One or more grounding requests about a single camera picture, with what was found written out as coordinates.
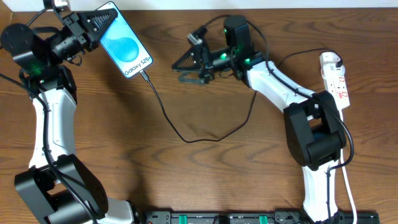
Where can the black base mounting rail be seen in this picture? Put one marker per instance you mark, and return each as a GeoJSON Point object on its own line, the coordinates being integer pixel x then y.
{"type": "Point", "coordinates": [282, 217]}

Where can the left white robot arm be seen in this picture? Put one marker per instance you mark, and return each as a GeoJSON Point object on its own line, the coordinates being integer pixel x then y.
{"type": "Point", "coordinates": [58, 187]}

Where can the cardboard box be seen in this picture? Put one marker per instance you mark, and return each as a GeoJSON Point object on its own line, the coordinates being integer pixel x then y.
{"type": "Point", "coordinates": [5, 16]}

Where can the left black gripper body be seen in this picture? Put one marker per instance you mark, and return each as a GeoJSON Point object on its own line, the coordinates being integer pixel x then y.
{"type": "Point", "coordinates": [76, 30]}

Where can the white power strip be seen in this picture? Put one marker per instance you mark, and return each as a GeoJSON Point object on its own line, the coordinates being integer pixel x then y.
{"type": "Point", "coordinates": [335, 83]}

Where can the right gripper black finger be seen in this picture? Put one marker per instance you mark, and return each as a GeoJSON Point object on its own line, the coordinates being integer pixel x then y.
{"type": "Point", "coordinates": [189, 61]}
{"type": "Point", "coordinates": [193, 78]}

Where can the white USB charger plug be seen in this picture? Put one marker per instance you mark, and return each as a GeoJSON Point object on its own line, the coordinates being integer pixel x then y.
{"type": "Point", "coordinates": [331, 57]}

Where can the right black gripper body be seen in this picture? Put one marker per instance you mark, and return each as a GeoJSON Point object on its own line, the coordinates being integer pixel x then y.
{"type": "Point", "coordinates": [201, 61]}

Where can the blue Samsung Galaxy smartphone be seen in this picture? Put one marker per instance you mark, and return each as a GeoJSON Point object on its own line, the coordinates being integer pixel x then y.
{"type": "Point", "coordinates": [123, 46]}

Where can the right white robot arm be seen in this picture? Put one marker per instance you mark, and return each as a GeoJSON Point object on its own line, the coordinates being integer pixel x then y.
{"type": "Point", "coordinates": [314, 132]}

